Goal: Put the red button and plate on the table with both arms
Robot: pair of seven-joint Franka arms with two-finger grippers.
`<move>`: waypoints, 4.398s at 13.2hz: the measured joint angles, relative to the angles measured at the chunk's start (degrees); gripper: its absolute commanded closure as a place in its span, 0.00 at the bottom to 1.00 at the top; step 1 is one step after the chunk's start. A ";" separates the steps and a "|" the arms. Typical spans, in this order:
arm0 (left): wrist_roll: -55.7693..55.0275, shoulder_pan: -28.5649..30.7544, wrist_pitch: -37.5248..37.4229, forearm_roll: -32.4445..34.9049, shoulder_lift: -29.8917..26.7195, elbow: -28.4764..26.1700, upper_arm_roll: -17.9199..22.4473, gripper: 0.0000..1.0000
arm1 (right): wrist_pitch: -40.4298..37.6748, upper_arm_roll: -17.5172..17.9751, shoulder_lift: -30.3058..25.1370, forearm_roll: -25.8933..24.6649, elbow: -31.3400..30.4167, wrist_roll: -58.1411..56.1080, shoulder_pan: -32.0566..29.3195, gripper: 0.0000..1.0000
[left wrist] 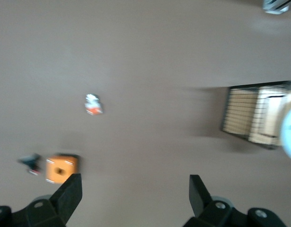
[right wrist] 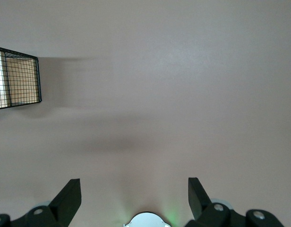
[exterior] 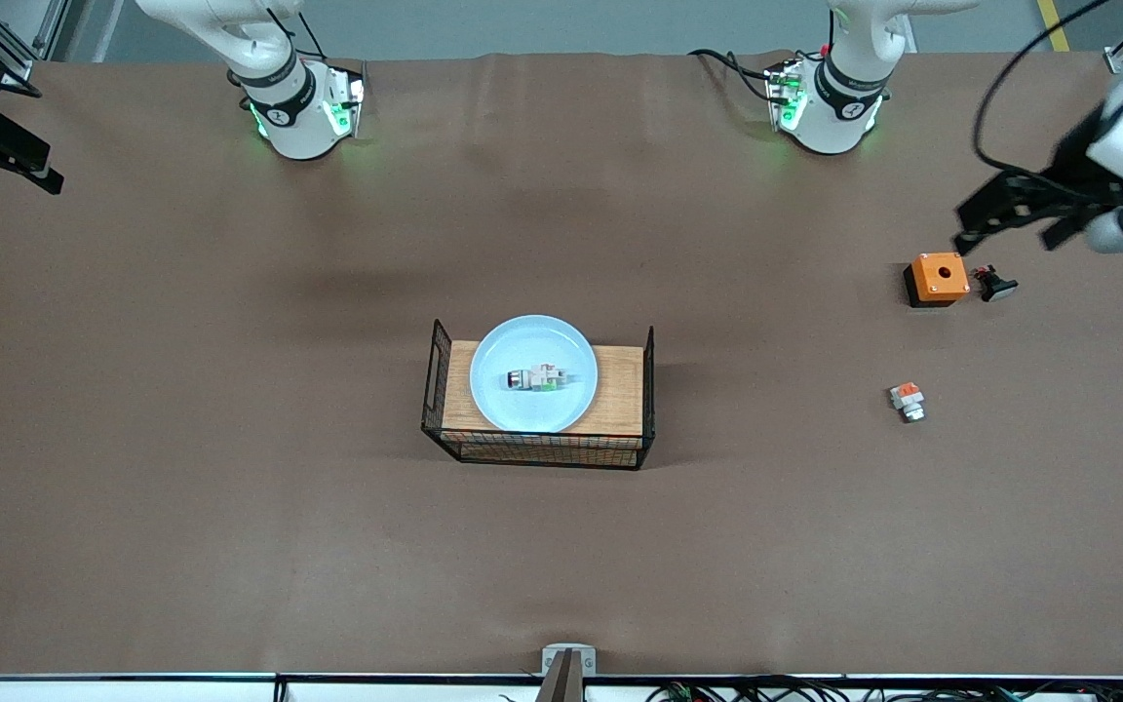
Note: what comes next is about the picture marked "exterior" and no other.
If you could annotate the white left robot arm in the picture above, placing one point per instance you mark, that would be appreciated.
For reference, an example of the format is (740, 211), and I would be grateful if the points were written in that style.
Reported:
(844, 107)

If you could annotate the wooden board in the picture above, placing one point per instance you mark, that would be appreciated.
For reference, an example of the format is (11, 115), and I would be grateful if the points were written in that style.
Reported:
(620, 390)

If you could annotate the brown table cover sheet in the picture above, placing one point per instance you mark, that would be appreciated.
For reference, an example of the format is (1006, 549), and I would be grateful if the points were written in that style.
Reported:
(230, 546)

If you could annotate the orange button enclosure box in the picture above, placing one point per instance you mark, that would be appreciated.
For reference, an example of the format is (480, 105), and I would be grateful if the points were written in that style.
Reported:
(939, 277)

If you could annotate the push button with green block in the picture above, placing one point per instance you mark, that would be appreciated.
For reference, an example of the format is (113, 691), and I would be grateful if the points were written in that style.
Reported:
(540, 378)

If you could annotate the black push button head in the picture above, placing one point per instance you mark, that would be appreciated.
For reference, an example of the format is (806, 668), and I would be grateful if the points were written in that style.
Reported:
(995, 287)

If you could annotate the orange and white contact block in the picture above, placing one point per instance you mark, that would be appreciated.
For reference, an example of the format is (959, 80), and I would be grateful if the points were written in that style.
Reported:
(908, 400)

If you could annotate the white table edge rail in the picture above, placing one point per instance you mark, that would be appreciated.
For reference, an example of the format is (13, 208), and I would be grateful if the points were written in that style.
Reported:
(84, 692)

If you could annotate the light blue round plate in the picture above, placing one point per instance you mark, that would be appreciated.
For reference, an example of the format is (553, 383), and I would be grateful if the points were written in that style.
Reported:
(534, 409)

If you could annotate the grey metal bracket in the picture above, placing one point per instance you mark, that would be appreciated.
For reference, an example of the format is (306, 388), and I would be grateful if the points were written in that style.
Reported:
(586, 658)

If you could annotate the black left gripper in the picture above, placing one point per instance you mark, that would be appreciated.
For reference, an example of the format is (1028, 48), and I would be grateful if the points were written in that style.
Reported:
(1074, 162)

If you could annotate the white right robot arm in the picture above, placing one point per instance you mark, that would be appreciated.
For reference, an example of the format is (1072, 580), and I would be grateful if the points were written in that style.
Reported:
(293, 117)

